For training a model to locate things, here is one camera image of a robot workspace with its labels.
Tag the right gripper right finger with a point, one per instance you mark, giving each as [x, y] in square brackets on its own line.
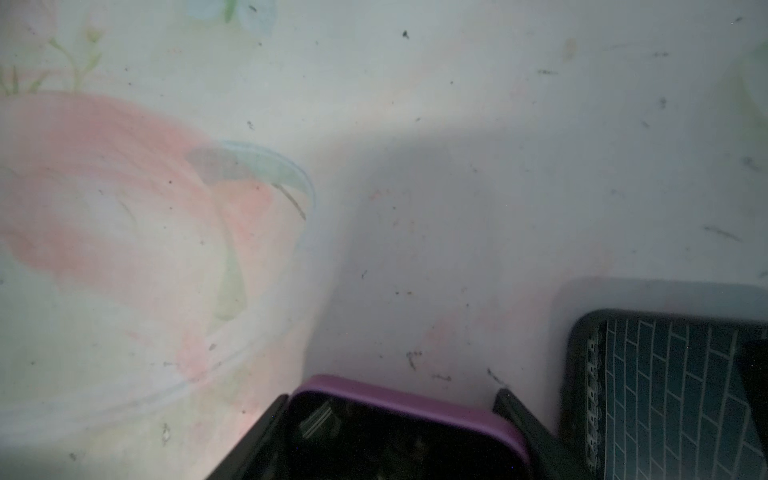
[550, 457]

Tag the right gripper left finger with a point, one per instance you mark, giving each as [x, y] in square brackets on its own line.
[260, 454]

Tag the black phone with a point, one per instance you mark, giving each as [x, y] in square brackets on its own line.
[344, 429]
[660, 396]

